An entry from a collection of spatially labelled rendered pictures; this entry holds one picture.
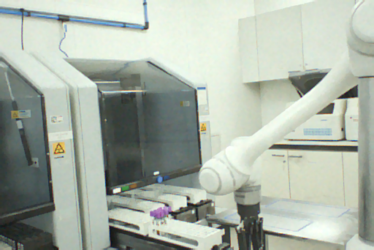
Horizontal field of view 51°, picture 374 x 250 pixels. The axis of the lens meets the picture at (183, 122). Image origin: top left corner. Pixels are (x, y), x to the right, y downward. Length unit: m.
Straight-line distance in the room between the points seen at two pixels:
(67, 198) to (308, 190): 2.62
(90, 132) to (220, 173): 0.75
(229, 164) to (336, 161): 2.62
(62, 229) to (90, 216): 0.13
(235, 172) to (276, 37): 3.20
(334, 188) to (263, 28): 1.76
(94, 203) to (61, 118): 0.38
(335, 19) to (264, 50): 0.77
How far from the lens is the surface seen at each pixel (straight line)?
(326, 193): 3.75
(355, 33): 0.90
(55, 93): 1.59
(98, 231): 1.74
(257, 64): 4.30
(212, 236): 1.44
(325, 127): 3.65
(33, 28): 2.86
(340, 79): 1.13
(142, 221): 1.65
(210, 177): 1.07
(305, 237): 1.53
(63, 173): 1.61
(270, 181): 3.99
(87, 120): 1.66
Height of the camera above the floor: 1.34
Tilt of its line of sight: 3 degrees down
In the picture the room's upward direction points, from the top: 4 degrees counter-clockwise
